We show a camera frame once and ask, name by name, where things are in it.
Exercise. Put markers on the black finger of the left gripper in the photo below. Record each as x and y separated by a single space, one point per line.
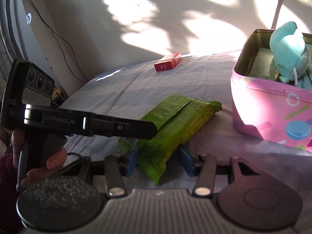
124 128

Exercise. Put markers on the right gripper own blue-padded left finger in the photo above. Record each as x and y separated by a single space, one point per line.
117 167

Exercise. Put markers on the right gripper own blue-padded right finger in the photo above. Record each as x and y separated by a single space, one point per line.
203 167

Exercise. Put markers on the green snack packet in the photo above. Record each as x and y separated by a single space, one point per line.
177 119

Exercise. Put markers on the red cigarette pack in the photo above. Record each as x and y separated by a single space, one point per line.
168 62

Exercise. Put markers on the person's left hand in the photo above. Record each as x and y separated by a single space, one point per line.
36 155

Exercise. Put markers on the light grey bed sheet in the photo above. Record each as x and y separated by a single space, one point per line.
133 91

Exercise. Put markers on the pink gold-lined tin box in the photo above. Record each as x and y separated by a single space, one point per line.
269 110

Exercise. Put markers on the teal plush toy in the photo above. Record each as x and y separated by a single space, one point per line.
291 56

